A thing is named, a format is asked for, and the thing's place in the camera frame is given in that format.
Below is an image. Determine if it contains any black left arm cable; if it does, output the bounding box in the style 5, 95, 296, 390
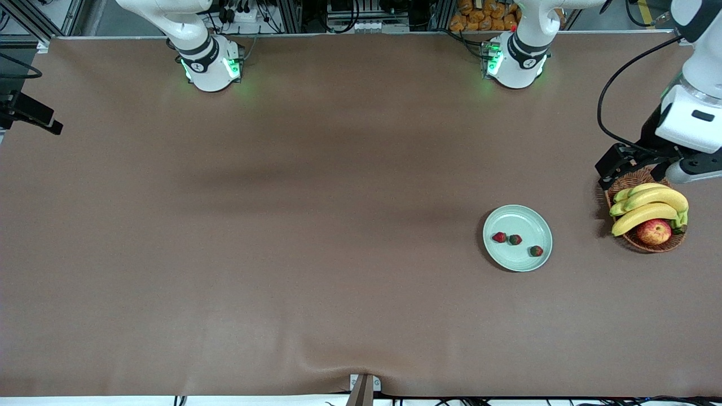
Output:
597, 35, 684, 154

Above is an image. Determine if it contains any orange bread rolls pile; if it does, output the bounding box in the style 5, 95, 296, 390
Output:
450, 0, 522, 32

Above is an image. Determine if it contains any red apple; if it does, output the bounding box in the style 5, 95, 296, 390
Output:
636, 219, 673, 246

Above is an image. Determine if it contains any aluminium frame post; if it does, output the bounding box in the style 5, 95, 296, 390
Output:
280, 0, 302, 33
432, 0, 455, 32

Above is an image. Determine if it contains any pale green plate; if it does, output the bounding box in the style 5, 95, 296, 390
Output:
482, 204, 553, 273

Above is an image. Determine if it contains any greenish yellow banana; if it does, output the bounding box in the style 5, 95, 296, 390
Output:
614, 183, 670, 204

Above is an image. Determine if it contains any aluminium frame beam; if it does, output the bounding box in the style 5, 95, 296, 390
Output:
0, 0, 85, 45

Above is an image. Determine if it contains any brown wicker basket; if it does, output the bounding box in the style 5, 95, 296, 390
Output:
605, 166, 688, 253

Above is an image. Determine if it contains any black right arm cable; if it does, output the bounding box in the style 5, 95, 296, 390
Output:
0, 52, 43, 80

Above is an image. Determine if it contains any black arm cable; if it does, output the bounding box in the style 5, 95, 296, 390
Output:
597, 35, 684, 154
0, 52, 43, 80

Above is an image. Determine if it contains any metal table clamp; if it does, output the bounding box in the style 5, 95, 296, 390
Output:
345, 373, 382, 406

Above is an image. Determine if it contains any brown table cover mat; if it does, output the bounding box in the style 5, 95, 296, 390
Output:
0, 33, 722, 398

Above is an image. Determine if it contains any white power strip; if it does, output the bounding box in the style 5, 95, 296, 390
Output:
223, 5, 260, 23

